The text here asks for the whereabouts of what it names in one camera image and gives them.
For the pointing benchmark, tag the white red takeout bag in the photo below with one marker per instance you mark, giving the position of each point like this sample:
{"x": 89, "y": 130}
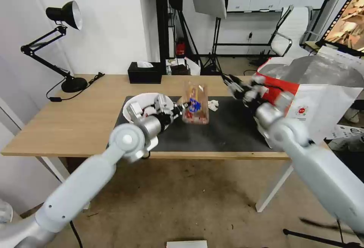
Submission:
{"x": 327, "y": 94}

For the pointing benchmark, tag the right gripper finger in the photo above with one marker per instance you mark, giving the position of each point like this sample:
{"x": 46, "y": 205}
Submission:
{"x": 233, "y": 79}
{"x": 234, "y": 90}

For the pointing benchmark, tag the white round bowl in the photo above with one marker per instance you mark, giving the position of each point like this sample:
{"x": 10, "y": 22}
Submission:
{"x": 139, "y": 98}

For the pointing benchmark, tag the computer monitor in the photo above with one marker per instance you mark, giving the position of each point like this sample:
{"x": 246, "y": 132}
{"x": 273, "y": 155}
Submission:
{"x": 349, "y": 17}

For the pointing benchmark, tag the white round floor object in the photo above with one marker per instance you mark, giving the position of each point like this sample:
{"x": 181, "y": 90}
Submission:
{"x": 5, "y": 211}

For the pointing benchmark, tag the white office chair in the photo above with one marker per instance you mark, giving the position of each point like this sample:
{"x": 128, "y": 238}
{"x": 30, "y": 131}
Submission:
{"x": 295, "y": 23}

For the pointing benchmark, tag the red canister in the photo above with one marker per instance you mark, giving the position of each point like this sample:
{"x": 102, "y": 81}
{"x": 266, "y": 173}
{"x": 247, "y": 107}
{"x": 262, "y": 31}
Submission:
{"x": 180, "y": 48}

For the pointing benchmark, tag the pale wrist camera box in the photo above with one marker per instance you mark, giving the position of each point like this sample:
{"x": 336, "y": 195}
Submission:
{"x": 162, "y": 102}

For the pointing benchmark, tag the black tissue box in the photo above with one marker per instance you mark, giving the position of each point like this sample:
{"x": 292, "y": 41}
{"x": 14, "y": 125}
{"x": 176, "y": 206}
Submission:
{"x": 143, "y": 76}

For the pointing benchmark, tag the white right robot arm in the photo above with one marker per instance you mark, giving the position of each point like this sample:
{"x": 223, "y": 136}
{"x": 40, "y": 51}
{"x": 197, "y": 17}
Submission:
{"x": 312, "y": 174}

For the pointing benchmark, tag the black tripod light stand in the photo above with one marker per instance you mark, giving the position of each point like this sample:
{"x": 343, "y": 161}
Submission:
{"x": 217, "y": 46}

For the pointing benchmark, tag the white flat box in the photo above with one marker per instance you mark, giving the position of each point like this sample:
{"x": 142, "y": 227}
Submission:
{"x": 187, "y": 244}

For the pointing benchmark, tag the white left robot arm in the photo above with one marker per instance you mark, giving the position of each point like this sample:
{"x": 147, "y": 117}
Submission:
{"x": 85, "y": 179}

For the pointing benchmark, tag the black desk lamp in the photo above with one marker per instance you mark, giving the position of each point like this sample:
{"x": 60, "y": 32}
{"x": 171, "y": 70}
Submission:
{"x": 74, "y": 84}

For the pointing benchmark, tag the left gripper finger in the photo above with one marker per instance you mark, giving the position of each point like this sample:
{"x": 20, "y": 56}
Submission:
{"x": 179, "y": 115}
{"x": 183, "y": 105}

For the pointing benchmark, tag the white table leg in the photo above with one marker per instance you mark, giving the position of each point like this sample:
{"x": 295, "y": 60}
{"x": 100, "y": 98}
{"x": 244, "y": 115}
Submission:
{"x": 55, "y": 169}
{"x": 273, "y": 188}

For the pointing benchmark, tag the printed white paper sheet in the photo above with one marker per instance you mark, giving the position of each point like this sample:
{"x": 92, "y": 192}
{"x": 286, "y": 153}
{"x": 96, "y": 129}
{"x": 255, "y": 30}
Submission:
{"x": 347, "y": 131}

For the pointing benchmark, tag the clear printed plastic snack bag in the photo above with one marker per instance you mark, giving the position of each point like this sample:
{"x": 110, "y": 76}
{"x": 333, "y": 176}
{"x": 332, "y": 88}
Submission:
{"x": 199, "y": 117}

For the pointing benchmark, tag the crumpled white tissue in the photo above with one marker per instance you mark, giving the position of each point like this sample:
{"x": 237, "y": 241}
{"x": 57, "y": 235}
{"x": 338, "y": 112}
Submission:
{"x": 212, "y": 105}

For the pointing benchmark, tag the black floor stand base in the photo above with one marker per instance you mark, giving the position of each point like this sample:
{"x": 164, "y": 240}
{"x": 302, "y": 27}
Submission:
{"x": 318, "y": 235}

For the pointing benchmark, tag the black desk mat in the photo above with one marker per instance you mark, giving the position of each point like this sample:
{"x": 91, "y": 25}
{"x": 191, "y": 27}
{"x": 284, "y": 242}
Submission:
{"x": 227, "y": 134}

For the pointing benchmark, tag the black metal frame post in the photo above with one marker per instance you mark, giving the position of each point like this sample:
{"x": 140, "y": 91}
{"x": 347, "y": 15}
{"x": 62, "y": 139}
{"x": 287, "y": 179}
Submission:
{"x": 162, "y": 17}

